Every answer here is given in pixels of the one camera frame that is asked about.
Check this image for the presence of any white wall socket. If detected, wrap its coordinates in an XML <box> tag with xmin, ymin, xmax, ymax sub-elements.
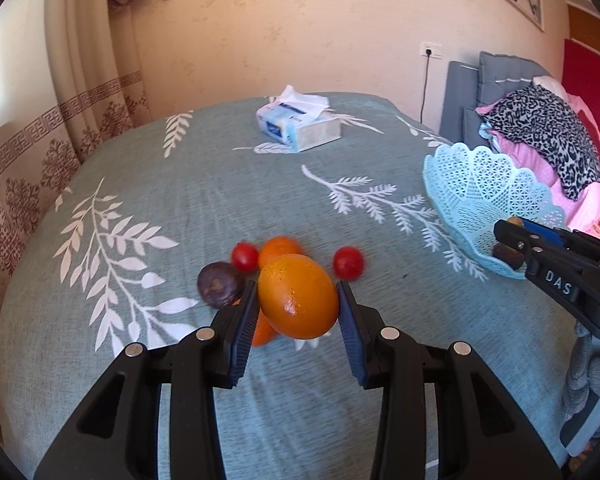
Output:
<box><xmin>420</xmin><ymin>41</ymin><xmax>442</xmax><ymax>60</ymax></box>

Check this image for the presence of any purple passion fruit on table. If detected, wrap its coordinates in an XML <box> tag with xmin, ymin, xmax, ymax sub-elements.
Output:
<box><xmin>197</xmin><ymin>261</ymin><xmax>246</xmax><ymax>309</ymax></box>

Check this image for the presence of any grey sofa cushion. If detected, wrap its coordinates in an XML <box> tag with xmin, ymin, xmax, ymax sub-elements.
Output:
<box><xmin>478</xmin><ymin>51</ymin><xmax>550</xmax><ymax>106</ymax></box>

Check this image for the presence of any light blue lattice fruit basket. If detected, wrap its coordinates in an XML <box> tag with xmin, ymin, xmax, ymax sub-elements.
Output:
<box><xmin>422</xmin><ymin>143</ymin><xmax>566</xmax><ymax>280</ymax></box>

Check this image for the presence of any grey blue sofa bed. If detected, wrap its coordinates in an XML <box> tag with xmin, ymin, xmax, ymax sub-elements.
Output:
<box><xmin>438</xmin><ymin>51</ymin><xmax>554</xmax><ymax>151</ymax></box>

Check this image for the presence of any beige patterned curtain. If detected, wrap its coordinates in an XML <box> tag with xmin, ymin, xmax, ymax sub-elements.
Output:
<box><xmin>0</xmin><ymin>0</ymin><xmax>174</xmax><ymax>426</ymax></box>

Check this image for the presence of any black power cable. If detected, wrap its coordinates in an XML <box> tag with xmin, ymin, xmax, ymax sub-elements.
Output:
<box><xmin>418</xmin><ymin>52</ymin><xmax>432</xmax><ymax>124</ymax></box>

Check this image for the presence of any leopard print blanket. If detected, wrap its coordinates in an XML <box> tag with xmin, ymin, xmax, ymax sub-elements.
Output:
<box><xmin>481</xmin><ymin>84</ymin><xmax>600</xmax><ymax>200</ymax></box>

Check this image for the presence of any large orange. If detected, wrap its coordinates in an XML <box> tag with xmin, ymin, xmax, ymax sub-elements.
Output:
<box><xmin>258</xmin><ymin>254</ymin><xmax>339</xmax><ymax>340</ymax></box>

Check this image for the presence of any pink quilt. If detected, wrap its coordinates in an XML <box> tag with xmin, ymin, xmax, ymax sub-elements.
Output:
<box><xmin>476</xmin><ymin>86</ymin><xmax>600</xmax><ymax>237</ymax></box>

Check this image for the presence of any tissue box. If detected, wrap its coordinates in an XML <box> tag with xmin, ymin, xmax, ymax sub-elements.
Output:
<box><xmin>256</xmin><ymin>84</ymin><xmax>341</xmax><ymax>153</ymax></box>

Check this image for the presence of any dark passion fruit in basket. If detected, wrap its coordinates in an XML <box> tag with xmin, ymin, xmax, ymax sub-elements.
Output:
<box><xmin>492</xmin><ymin>243</ymin><xmax>526</xmax><ymax>271</ymax></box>

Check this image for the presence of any red tomato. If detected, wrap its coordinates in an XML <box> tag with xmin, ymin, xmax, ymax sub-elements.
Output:
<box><xmin>230</xmin><ymin>242</ymin><xmax>259</xmax><ymax>274</ymax></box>
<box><xmin>332</xmin><ymin>246</ymin><xmax>365</xmax><ymax>281</ymax></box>

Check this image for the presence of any small orange on table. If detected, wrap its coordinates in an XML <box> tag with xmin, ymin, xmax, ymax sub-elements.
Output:
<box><xmin>258</xmin><ymin>236</ymin><xmax>303</xmax><ymax>270</ymax></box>

